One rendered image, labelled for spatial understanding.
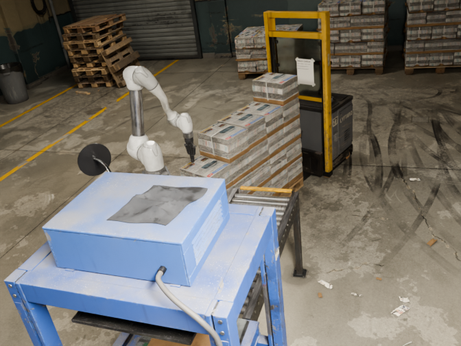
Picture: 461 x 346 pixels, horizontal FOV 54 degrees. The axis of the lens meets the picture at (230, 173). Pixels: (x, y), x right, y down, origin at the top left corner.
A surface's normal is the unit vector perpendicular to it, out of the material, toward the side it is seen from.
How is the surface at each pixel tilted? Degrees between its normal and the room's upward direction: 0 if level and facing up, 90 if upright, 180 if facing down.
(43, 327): 90
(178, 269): 90
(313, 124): 90
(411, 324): 0
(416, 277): 0
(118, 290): 0
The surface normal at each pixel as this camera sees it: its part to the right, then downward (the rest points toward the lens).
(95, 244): -0.32, 0.48
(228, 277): -0.12, -0.88
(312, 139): -0.64, 0.43
